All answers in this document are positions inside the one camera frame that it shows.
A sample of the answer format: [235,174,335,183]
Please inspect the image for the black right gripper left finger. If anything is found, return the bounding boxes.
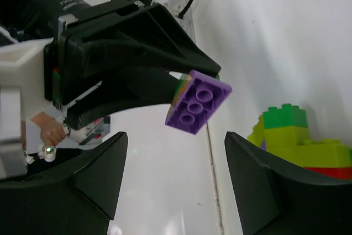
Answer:
[1,132,128,234]

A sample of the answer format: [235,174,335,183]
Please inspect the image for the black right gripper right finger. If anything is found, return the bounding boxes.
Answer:
[224,132,351,234]

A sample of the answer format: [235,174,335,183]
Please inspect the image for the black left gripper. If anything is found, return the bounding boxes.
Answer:
[45,4,221,129]

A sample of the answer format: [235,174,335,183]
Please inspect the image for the purple lego brick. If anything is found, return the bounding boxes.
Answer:
[165,70,232,135]

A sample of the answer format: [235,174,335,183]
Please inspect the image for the lime green lego stack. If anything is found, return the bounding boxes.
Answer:
[247,103,351,180]

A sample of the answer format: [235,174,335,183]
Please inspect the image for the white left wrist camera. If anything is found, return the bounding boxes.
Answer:
[1,39,65,180]

